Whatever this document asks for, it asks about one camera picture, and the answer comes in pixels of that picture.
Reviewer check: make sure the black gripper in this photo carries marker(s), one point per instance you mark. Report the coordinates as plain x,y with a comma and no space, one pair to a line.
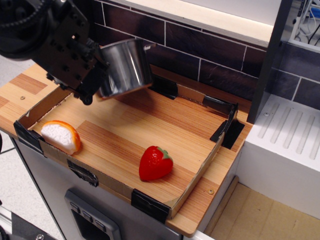
68,55

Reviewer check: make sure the stainless steel pot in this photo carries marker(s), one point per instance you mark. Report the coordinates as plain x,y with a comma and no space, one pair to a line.
129,69

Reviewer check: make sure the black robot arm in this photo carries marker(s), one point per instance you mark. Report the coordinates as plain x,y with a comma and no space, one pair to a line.
22,23

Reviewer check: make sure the cardboard fence with black tape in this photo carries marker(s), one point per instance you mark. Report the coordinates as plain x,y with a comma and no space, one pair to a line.
191,126

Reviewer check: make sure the orange slice toy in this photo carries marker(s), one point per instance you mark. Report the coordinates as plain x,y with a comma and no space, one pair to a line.
62,136

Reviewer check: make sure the red toy strawberry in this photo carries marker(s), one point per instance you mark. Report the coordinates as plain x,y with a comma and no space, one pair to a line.
155,163

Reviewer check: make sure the grey toy oven panel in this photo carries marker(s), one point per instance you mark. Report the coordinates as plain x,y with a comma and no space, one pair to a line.
92,224

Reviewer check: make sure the white dish drainer sink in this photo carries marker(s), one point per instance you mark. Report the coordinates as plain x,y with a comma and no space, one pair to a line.
280,157

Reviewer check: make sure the dark grey vertical post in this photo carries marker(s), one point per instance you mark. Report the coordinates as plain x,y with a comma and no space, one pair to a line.
264,83

